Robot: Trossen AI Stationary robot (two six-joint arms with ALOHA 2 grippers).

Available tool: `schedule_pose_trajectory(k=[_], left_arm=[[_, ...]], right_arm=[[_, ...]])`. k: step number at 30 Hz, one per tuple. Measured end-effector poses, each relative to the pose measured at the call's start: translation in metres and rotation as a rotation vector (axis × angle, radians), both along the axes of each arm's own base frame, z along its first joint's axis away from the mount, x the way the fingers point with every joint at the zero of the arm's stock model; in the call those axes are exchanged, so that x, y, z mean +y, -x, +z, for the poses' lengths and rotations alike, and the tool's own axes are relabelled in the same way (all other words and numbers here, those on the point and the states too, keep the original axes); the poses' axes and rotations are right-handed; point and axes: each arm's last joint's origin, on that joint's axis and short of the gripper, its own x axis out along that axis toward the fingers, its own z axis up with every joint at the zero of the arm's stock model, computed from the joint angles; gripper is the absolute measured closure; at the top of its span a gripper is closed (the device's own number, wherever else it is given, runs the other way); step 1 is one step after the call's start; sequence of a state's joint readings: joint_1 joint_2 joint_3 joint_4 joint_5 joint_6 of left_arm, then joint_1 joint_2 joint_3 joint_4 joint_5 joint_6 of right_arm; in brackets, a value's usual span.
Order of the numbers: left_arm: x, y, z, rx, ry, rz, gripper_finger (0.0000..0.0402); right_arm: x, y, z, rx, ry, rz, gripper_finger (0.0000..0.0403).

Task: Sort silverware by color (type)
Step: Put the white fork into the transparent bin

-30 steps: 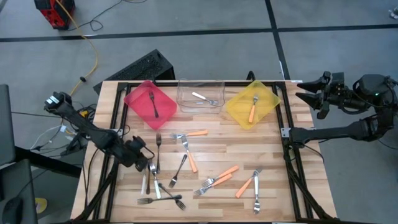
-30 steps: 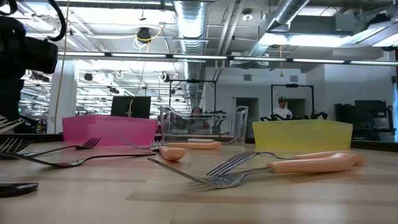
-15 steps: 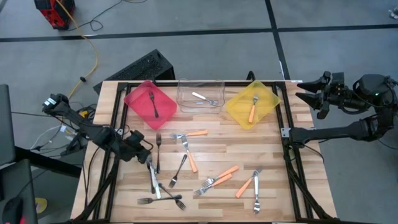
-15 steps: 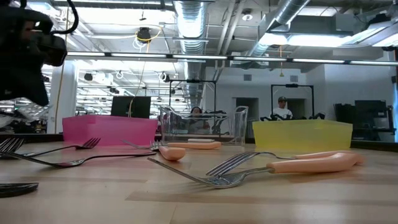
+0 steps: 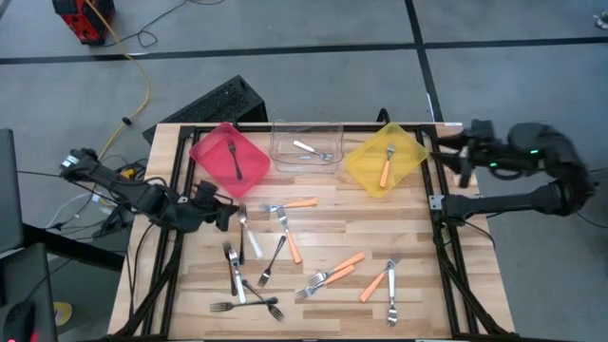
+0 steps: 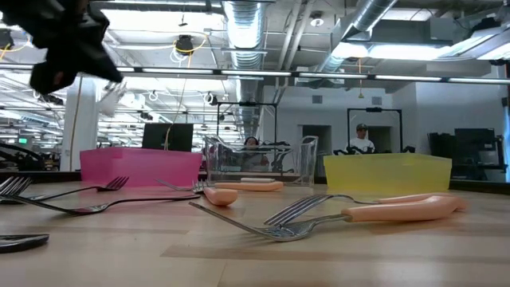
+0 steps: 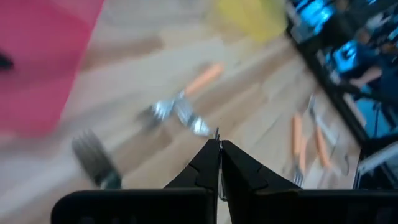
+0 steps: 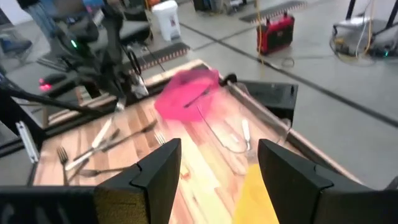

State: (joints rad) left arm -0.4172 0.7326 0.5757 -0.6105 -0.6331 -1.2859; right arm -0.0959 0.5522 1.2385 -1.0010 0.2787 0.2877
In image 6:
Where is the pink plastic bin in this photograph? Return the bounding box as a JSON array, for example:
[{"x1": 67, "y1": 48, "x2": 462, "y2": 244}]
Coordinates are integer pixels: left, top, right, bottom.
[{"x1": 79, "y1": 146, "x2": 203, "y2": 187}]

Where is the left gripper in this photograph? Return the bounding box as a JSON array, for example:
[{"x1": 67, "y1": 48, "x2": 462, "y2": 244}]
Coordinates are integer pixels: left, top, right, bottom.
[{"x1": 0, "y1": 0, "x2": 124, "y2": 96}]

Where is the black metal frame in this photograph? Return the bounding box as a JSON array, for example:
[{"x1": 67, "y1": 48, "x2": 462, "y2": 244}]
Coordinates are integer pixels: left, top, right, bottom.
[
  {"x1": 346, "y1": 106, "x2": 403, "y2": 155},
  {"x1": 216, "y1": 100, "x2": 279, "y2": 147}
]

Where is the black ceiling cable reel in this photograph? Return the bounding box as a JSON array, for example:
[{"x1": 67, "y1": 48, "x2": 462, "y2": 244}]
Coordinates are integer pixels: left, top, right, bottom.
[
  {"x1": 175, "y1": 34, "x2": 195, "y2": 56},
  {"x1": 0, "y1": 28, "x2": 15, "y2": 51}
]

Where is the person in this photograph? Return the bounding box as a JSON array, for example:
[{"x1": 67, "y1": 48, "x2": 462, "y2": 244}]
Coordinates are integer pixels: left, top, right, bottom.
[
  {"x1": 346, "y1": 122, "x2": 376, "y2": 155},
  {"x1": 234, "y1": 136, "x2": 271, "y2": 172}
]

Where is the clear plastic bin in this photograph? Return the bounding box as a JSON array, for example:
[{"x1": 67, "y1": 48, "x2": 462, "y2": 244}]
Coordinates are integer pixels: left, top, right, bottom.
[{"x1": 203, "y1": 134, "x2": 319, "y2": 187}]

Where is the black monitor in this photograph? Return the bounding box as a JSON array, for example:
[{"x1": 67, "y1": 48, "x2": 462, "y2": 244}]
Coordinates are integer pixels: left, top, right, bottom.
[{"x1": 142, "y1": 122, "x2": 194, "y2": 153}]

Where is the yellow plastic bin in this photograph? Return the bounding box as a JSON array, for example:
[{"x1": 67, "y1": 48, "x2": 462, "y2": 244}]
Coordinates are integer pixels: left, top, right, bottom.
[{"x1": 323, "y1": 153, "x2": 453, "y2": 195}]

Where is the slanted silver air duct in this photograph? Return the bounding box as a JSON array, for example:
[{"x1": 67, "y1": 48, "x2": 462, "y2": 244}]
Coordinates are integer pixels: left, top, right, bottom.
[{"x1": 318, "y1": 0, "x2": 399, "y2": 75}]

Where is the black equipment rack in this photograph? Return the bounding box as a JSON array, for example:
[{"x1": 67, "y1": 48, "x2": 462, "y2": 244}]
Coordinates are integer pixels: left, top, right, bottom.
[{"x1": 428, "y1": 127, "x2": 508, "y2": 181}]

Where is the yellow hanging cable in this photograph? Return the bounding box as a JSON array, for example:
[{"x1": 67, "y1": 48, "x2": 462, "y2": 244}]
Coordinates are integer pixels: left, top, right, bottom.
[{"x1": 69, "y1": 77, "x2": 83, "y2": 172}]

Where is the white building pillar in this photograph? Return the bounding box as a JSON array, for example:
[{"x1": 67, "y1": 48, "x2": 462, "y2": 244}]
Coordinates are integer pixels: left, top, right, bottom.
[{"x1": 59, "y1": 77, "x2": 101, "y2": 172}]

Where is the long light strip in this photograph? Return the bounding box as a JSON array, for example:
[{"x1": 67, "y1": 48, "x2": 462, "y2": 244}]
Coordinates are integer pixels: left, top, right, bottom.
[{"x1": 0, "y1": 62, "x2": 510, "y2": 85}]

